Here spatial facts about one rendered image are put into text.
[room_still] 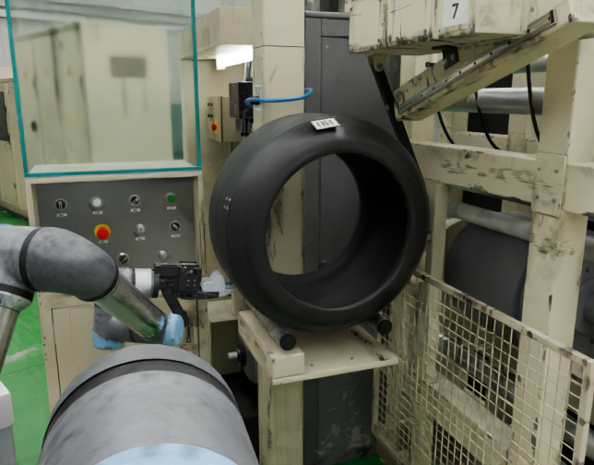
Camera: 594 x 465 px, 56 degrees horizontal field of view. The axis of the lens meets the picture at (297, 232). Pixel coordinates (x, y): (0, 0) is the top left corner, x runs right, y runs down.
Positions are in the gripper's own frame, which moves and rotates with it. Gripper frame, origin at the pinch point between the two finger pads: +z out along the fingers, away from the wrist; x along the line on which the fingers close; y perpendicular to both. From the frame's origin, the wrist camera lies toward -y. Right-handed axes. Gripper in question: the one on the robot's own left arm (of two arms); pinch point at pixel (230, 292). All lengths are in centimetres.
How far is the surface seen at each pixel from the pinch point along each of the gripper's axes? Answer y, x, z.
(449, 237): 8, 44, 99
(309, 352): -18.1, 0.2, 25.0
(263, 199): 26.7, -11.9, 2.7
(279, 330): -8.2, -7.3, 12.2
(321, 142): 41.3, -11.8, 15.7
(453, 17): 71, -29, 35
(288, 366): -16.4, -11.3, 14.3
